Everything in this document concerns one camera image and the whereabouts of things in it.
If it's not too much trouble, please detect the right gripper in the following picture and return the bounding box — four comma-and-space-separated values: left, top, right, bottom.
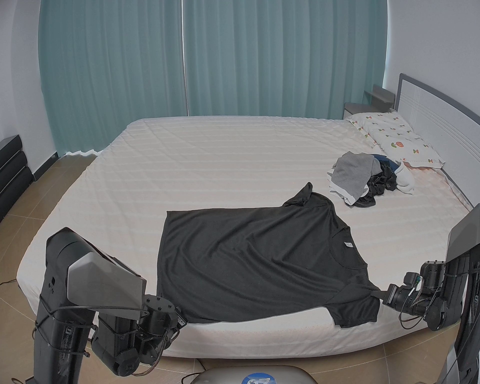
382, 284, 415, 313

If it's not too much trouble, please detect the black T-shirt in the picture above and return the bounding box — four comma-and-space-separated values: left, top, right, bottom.
157, 182, 381, 329

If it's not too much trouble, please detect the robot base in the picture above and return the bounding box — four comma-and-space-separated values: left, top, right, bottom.
189, 365, 314, 384

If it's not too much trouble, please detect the pile of clothes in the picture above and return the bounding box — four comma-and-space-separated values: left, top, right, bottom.
327, 151, 416, 208

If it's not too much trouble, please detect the bed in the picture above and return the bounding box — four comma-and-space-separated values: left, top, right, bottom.
17, 73, 480, 370

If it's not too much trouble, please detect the white printed pillow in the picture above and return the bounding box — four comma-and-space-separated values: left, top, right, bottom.
346, 112, 445, 168

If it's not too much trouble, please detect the grey bedside table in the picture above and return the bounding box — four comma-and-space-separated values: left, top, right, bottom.
344, 84, 395, 120

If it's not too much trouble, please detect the black chest of drawers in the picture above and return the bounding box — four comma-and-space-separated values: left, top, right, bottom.
0, 135, 32, 222

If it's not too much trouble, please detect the blue-green curtain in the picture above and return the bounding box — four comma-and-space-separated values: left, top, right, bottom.
37, 0, 188, 154
182, 0, 389, 121

